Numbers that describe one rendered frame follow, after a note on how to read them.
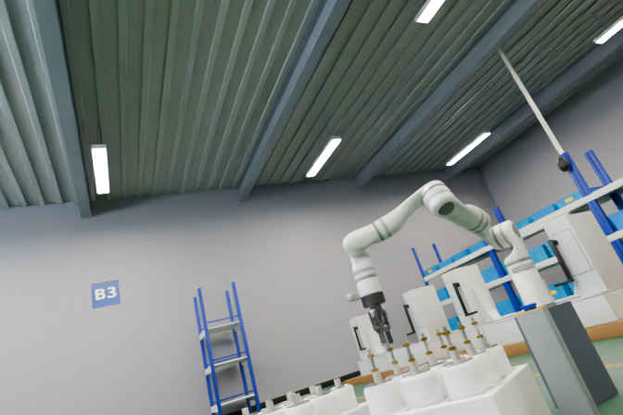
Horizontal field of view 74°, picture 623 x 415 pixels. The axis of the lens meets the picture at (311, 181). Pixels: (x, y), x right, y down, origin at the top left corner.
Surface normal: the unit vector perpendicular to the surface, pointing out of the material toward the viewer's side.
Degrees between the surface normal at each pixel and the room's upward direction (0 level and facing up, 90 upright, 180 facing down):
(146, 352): 90
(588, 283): 90
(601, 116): 90
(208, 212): 90
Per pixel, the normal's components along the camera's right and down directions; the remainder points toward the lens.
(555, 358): -0.61, -0.16
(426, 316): 0.36, -0.47
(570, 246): -0.89, 0.08
